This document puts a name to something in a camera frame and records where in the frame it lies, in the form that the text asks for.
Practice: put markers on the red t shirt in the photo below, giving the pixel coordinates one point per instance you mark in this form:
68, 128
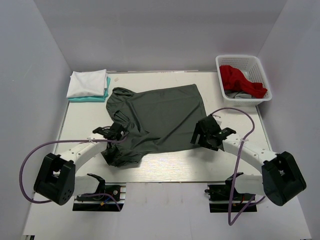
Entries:
234, 81

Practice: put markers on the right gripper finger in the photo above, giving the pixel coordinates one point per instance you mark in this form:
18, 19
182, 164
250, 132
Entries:
195, 139
199, 128

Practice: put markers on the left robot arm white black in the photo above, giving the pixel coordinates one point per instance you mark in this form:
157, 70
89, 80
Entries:
57, 180

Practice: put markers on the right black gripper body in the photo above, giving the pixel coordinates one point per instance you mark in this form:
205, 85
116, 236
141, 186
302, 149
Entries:
203, 136

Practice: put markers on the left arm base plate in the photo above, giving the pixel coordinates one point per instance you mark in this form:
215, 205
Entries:
113, 200

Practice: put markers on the folded teal t shirt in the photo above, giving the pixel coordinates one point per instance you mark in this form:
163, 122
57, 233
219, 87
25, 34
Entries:
93, 99

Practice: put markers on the grey t shirt in basket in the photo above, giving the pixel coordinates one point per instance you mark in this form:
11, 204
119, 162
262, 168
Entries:
237, 94

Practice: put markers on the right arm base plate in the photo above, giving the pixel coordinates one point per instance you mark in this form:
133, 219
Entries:
219, 194

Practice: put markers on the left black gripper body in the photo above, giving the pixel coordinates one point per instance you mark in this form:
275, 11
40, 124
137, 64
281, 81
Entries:
110, 151

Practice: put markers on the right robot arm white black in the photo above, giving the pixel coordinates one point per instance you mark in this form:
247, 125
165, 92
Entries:
280, 178

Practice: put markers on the white plastic basket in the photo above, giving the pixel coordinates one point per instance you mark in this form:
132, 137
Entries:
252, 69

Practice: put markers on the folded white t shirt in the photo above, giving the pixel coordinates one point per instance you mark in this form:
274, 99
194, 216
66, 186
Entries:
87, 84

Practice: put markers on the dark grey t shirt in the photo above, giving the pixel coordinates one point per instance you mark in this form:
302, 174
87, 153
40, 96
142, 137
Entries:
157, 121

